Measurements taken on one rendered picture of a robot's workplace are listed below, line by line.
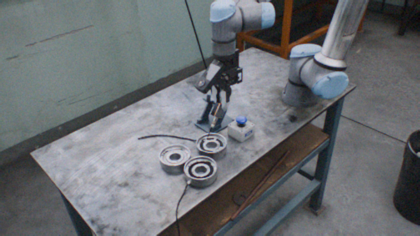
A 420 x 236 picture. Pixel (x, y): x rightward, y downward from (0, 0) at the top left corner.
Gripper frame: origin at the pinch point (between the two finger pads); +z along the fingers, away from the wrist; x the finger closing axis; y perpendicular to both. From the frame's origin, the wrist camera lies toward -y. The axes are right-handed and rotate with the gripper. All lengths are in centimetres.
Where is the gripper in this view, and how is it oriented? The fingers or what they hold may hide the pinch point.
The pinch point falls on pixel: (220, 107)
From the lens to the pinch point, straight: 120.6
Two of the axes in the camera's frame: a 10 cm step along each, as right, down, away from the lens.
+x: -6.5, -4.2, 6.4
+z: 0.5, 8.1, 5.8
